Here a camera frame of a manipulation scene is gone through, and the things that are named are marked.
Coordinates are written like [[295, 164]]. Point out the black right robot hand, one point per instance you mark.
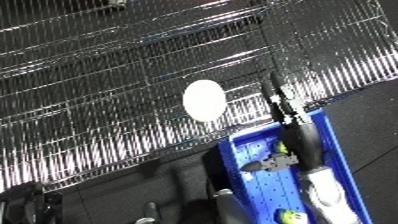
[[303, 143]]

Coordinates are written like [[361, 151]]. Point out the pale right robot forearm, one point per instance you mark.
[[323, 193]]

